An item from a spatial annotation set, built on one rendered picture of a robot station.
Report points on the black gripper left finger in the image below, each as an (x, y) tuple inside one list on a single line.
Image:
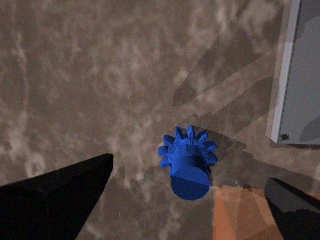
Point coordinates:
[(54, 205)]

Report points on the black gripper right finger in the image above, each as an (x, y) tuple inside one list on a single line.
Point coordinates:
[(295, 212)]

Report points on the blue gear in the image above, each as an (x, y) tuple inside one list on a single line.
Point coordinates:
[(188, 157)]

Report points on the grey flat board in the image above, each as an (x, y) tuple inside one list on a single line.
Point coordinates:
[(297, 110)]

